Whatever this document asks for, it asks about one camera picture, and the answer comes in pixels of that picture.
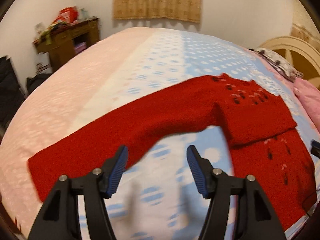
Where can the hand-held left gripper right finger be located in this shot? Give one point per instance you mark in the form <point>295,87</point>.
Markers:
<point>197,172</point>

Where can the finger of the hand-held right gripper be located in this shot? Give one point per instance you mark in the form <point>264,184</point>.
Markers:
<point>315,148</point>

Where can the dark bag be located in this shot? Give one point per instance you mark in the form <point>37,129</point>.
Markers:
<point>37,82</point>

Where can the red knitted sweater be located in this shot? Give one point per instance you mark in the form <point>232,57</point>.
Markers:
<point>175,120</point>

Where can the pink pillow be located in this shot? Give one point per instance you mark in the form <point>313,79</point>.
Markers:
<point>310,100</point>

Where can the brown wooden desk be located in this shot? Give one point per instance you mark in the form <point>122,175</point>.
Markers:
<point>62,45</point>

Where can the bed with patterned sheet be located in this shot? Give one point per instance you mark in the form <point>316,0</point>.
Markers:
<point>100,80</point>

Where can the red bag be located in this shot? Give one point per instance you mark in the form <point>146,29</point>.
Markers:
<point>67,15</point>

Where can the beige patterned curtain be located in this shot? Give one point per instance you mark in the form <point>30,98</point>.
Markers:
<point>157,0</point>

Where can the cream arched headboard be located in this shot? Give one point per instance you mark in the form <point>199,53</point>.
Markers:
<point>295,52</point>

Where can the black and white patterned pillow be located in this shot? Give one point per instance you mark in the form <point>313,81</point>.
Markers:
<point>281,63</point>

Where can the colourful cloth clutter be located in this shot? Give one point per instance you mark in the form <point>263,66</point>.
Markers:
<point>53,30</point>

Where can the dark cloth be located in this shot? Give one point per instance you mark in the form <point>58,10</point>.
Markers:
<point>8,90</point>

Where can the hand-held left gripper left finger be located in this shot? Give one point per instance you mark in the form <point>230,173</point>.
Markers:
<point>117,172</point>

